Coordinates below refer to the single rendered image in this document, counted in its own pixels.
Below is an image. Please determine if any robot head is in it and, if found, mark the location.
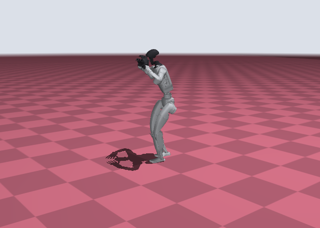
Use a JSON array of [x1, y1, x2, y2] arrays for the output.
[[145, 49, 162, 68]]

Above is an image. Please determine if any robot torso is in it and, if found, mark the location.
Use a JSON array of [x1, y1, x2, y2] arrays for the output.
[[152, 65, 175, 107]]

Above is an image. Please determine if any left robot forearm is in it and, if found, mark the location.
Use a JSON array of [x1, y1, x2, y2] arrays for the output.
[[143, 65, 161, 80]]

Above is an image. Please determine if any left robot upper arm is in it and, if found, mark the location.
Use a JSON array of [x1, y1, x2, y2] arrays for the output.
[[153, 68, 166, 85]]

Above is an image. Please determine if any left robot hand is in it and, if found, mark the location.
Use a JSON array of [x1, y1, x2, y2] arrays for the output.
[[139, 55, 149, 69]]

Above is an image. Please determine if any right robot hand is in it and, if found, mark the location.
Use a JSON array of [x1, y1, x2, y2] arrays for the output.
[[136, 58, 143, 68]]

